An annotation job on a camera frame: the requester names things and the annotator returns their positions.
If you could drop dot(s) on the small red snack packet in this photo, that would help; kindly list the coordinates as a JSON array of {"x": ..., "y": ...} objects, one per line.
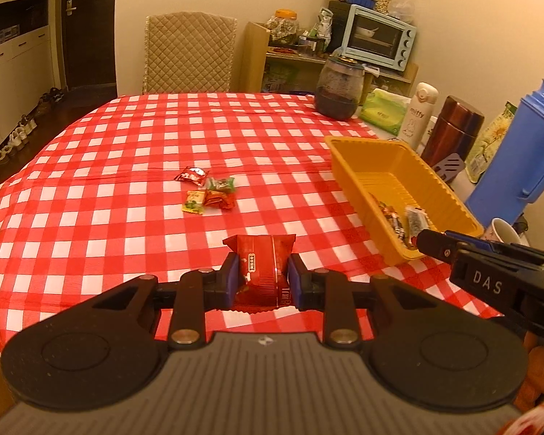
[{"x": 190, "y": 175}]

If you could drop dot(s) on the yellow flower print bag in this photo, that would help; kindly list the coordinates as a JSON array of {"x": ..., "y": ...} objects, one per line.
[{"x": 492, "y": 145}]

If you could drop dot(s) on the blue thermos jug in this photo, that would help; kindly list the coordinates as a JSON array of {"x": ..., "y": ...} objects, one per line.
[{"x": 517, "y": 163}]

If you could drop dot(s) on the quilted chair back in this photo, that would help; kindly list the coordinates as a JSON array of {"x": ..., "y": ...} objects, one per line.
[{"x": 188, "y": 54}]

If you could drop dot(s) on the white cabinet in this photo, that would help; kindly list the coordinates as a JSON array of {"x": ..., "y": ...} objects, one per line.
[{"x": 22, "y": 54}]

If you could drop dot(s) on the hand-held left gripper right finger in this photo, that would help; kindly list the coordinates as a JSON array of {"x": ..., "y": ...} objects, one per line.
[{"x": 293, "y": 281}]

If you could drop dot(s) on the brown metallic thermos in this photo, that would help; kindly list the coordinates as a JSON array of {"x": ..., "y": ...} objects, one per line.
[{"x": 451, "y": 131}]

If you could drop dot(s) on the wooden shelf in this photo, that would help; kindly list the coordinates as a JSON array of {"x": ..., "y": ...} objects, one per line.
[{"x": 254, "y": 54}]

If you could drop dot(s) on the white thermos bottle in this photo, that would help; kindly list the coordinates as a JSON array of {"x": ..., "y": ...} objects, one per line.
[{"x": 417, "y": 118}]

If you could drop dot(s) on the clear plastic bag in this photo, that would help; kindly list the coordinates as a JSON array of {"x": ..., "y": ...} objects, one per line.
[{"x": 404, "y": 7}]

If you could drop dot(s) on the glass jar with orange lid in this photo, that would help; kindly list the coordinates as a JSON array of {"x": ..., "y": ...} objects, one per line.
[{"x": 283, "y": 29}]

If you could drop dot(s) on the light blue toaster oven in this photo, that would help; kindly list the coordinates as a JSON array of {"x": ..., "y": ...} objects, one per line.
[{"x": 378, "y": 36}]

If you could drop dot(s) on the snack packets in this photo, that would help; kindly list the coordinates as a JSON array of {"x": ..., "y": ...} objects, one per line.
[{"x": 392, "y": 222}]

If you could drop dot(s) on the yellow plastic tray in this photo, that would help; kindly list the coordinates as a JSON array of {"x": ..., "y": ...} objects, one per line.
[{"x": 367, "y": 167}]

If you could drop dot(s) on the dark door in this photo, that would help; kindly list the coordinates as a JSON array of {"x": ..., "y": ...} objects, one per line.
[{"x": 90, "y": 45}]

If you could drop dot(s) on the grey phone stand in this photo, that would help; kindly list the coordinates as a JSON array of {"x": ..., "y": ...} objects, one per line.
[{"x": 449, "y": 165}]

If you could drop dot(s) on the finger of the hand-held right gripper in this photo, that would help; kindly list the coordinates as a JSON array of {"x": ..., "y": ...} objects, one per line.
[
  {"x": 503, "y": 247},
  {"x": 437, "y": 243}
]

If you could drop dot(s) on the red orange candy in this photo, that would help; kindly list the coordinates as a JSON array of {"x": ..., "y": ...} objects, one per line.
[{"x": 220, "y": 199}]

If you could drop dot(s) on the white patterned mug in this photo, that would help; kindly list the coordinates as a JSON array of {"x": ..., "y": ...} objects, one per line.
[{"x": 498, "y": 233}]

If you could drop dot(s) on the red checked tablecloth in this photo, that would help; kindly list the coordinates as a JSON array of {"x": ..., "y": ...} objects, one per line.
[{"x": 118, "y": 190}]

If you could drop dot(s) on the white bowl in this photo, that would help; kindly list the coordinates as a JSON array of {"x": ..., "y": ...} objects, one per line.
[{"x": 366, "y": 33}]

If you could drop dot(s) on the glass jar with dark liquid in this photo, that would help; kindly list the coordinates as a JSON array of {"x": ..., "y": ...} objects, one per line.
[{"x": 337, "y": 90}]

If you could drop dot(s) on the green tissue pack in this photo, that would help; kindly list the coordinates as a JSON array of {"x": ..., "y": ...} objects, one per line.
[{"x": 383, "y": 113}]

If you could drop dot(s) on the yellow green snack packet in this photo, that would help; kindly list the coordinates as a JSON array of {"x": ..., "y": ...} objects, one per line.
[{"x": 194, "y": 202}]

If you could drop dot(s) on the large red snack packet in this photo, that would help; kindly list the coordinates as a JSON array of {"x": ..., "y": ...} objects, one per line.
[{"x": 263, "y": 272}]

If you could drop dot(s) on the green candy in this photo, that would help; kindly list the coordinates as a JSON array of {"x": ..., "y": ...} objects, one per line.
[{"x": 222, "y": 184}]

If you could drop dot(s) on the green white snack bag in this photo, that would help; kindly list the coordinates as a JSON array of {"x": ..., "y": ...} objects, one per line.
[{"x": 325, "y": 27}]

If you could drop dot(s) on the blue box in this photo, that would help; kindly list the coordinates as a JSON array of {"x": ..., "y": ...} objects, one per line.
[{"x": 360, "y": 1}]

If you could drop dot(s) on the row of shoes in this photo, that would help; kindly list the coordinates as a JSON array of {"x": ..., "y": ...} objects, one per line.
[{"x": 22, "y": 127}]

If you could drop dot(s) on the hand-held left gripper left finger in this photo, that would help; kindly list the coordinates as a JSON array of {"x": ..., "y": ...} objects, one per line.
[{"x": 232, "y": 281}]

